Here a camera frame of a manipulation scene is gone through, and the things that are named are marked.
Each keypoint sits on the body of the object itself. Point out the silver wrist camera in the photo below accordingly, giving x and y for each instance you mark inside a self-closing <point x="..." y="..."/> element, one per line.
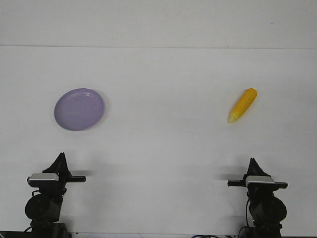
<point x="42" y="179"/>
<point x="258" y="180"/>

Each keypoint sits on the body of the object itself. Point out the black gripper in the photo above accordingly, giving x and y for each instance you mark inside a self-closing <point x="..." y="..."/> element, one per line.
<point x="59" y="188"/>
<point x="257" y="189"/>

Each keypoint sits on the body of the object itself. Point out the yellow corn cob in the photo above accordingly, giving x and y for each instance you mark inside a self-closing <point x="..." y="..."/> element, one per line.
<point x="242" y="105"/>

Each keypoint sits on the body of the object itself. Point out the purple round plate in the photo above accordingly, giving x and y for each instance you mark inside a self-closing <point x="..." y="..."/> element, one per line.
<point x="79" y="109"/>

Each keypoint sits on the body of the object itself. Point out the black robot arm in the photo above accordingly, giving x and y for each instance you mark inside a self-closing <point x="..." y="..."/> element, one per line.
<point x="44" y="207"/>
<point x="266" y="210"/>

